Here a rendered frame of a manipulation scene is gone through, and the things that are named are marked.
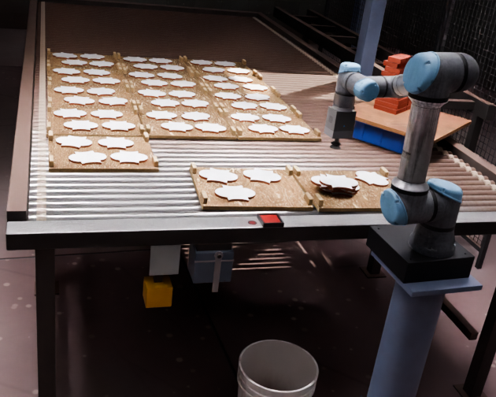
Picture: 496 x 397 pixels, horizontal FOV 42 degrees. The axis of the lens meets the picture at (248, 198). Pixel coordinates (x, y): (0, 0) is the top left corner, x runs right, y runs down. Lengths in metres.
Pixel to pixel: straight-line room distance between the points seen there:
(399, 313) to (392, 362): 0.20
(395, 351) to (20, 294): 1.93
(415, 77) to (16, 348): 2.09
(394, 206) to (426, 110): 0.31
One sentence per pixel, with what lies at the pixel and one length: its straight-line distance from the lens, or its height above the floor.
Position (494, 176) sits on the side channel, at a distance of 3.09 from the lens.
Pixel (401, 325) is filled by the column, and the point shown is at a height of 0.67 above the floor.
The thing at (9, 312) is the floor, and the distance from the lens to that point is 3.37.
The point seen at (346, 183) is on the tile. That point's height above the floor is 0.99.
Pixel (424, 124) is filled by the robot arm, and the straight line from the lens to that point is 1.99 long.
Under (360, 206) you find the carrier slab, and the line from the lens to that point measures 2.47.
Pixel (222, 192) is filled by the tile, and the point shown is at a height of 0.95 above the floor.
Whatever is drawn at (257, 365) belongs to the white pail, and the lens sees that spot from 2.67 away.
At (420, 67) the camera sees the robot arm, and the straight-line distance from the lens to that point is 1.94.
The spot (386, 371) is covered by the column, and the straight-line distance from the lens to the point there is 2.45.
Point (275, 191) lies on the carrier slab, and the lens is 2.47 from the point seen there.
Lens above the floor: 1.93
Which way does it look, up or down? 25 degrees down
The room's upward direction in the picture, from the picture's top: 7 degrees clockwise
